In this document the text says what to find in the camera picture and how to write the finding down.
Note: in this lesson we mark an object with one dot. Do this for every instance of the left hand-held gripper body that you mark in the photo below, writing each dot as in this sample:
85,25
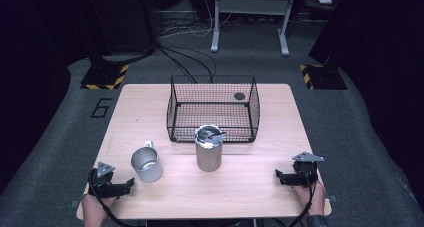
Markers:
101,182

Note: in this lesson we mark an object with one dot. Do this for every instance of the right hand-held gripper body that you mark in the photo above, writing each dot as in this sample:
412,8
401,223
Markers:
306,173

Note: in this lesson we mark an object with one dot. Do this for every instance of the steel tumbler with lid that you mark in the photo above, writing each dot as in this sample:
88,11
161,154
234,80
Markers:
208,157

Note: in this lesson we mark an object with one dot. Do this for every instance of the person's left hand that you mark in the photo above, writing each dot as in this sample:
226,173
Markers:
93,207

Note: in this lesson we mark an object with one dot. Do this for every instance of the person's right hand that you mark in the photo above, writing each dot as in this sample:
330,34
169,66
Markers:
315,200

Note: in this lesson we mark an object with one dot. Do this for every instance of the black round disc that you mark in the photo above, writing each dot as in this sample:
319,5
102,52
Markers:
239,96

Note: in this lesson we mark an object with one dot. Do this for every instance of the hazard striped stand base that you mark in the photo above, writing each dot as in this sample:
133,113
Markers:
325,78
103,78

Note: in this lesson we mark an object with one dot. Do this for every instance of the small white box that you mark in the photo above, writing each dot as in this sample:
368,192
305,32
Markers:
325,1

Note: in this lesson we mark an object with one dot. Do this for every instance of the white metal desk frame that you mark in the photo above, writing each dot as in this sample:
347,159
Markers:
216,40

